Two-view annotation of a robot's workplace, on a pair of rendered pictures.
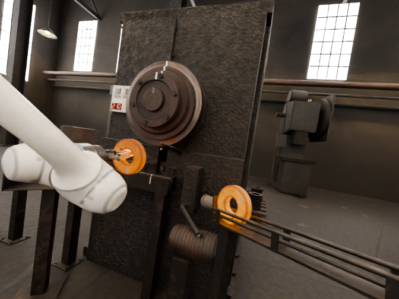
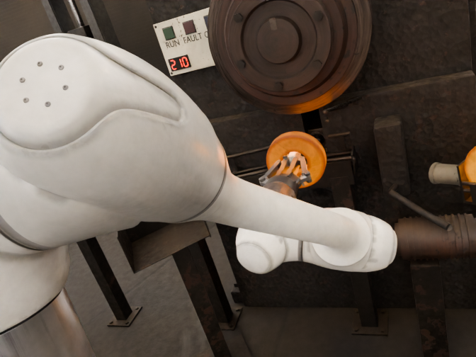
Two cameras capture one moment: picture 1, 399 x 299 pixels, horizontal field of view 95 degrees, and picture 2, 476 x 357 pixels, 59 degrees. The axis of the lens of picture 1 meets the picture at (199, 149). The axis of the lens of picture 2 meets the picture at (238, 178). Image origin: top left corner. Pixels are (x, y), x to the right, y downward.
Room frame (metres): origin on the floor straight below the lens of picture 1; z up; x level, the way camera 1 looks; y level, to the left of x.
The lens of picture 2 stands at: (-0.22, 0.31, 1.26)
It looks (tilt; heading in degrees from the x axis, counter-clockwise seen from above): 23 degrees down; 8
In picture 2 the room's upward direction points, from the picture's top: 17 degrees counter-clockwise
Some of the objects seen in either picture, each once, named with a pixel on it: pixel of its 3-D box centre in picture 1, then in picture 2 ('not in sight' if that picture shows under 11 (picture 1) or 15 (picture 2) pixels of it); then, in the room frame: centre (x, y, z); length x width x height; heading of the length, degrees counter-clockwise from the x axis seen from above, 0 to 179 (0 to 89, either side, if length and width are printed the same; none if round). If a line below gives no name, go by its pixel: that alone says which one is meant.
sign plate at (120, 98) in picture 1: (127, 99); (195, 42); (1.26, 0.53, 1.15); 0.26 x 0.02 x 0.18; 73
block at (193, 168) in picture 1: (192, 187); (392, 155); (1.00, 0.01, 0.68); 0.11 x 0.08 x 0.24; 163
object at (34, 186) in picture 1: (41, 227); (190, 293); (0.96, 0.77, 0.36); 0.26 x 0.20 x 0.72; 108
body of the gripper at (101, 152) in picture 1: (100, 155); (282, 186); (0.65, 0.35, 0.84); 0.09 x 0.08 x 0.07; 163
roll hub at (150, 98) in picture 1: (155, 100); (279, 40); (0.97, 0.27, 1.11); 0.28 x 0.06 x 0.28; 73
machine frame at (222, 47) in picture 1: (185, 147); (322, 74); (1.47, 0.11, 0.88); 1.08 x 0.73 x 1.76; 73
